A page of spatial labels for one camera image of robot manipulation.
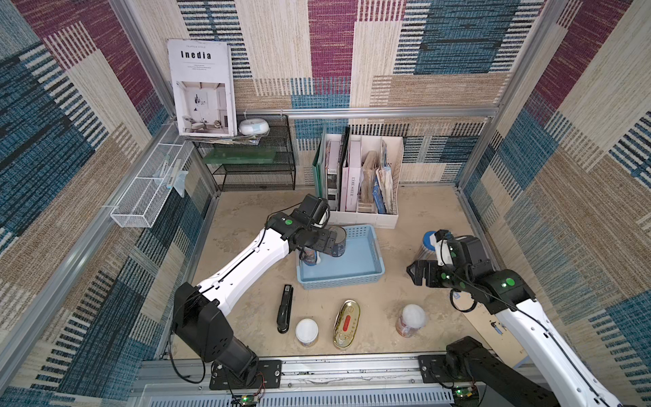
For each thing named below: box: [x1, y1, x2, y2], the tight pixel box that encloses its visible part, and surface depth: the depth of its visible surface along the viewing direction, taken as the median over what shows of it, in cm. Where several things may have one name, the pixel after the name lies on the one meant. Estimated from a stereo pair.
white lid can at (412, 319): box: [395, 303, 427, 339], surface depth 74 cm
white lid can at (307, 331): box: [294, 317, 319, 348], surface depth 76 cm
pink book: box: [339, 140, 362, 212], surface depth 98 cm
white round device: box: [238, 117, 271, 136], surface depth 89 cm
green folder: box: [311, 133, 329, 200], surface depth 91 cm
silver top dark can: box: [328, 225, 347, 257], surface depth 96 cm
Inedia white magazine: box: [166, 39, 238, 138], surface depth 79 cm
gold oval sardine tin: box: [333, 299, 362, 350], surface depth 81 cm
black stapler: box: [276, 284, 295, 335], surface depth 84 cm
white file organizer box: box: [322, 133, 405, 229], surface depth 103 cm
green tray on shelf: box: [202, 144, 278, 165], surface depth 97 cm
